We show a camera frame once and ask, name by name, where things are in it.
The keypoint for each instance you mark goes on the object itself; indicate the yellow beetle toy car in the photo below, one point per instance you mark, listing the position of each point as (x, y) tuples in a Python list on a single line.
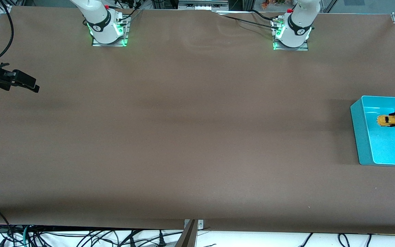
[(389, 120)]

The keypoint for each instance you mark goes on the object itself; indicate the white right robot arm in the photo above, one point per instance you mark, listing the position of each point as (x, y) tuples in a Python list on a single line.
[(101, 20)]

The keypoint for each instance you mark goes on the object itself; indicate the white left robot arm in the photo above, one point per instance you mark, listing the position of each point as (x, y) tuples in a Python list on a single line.
[(297, 24)]

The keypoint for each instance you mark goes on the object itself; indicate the teal plastic bin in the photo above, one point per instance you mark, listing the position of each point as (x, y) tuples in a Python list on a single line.
[(379, 144)]

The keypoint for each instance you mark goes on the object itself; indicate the brown table mat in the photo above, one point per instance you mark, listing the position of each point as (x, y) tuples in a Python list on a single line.
[(183, 137)]

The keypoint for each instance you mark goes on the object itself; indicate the grey control box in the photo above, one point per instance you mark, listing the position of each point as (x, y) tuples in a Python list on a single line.
[(202, 4)]

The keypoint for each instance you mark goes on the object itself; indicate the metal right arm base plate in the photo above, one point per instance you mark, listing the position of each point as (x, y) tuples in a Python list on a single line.
[(125, 34)]

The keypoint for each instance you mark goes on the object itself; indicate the small metal table bracket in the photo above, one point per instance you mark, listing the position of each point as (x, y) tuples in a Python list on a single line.
[(201, 224)]

